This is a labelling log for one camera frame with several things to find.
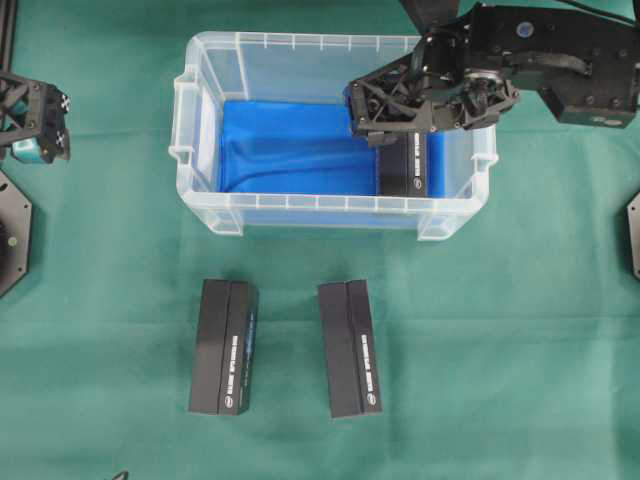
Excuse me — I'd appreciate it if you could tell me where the blue cloth liner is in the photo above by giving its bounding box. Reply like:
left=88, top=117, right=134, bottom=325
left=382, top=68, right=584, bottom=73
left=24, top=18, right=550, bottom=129
left=217, top=99, right=446, bottom=196

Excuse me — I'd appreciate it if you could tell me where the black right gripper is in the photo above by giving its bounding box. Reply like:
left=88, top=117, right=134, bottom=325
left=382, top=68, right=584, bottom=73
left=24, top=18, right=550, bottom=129
left=344, top=24, right=519, bottom=147

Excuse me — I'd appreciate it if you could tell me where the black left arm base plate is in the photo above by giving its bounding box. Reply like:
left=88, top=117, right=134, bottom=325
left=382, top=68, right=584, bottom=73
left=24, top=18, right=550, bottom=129
left=0, top=172, right=32, bottom=296

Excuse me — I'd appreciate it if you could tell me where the black aluminium frame rail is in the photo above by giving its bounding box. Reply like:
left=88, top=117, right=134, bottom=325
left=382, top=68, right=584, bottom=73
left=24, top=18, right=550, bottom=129
left=0, top=0, right=18, bottom=71

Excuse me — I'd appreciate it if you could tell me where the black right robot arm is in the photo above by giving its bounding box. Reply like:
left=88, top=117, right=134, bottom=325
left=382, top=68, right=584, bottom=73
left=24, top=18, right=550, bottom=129
left=345, top=1, right=639, bottom=146

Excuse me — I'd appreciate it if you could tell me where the clear plastic storage case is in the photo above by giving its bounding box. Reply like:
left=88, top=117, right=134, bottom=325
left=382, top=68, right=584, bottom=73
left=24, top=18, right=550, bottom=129
left=169, top=32, right=499, bottom=240

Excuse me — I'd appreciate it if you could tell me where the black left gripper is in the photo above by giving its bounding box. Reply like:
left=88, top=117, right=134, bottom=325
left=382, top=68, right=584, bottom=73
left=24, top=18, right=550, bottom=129
left=1, top=72, right=71, bottom=164

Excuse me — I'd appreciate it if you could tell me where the black camera box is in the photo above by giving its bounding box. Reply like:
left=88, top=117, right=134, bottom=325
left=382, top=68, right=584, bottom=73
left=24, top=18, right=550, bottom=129
left=318, top=280, right=382, bottom=418
left=377, top=132, right=428, bottom=198
left=188, top=279, right=259, bottom=416

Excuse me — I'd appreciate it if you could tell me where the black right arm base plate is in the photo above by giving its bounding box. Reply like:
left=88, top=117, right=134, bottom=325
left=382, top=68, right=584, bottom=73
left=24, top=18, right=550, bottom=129
left=627, top=193, right=640, bottom=280

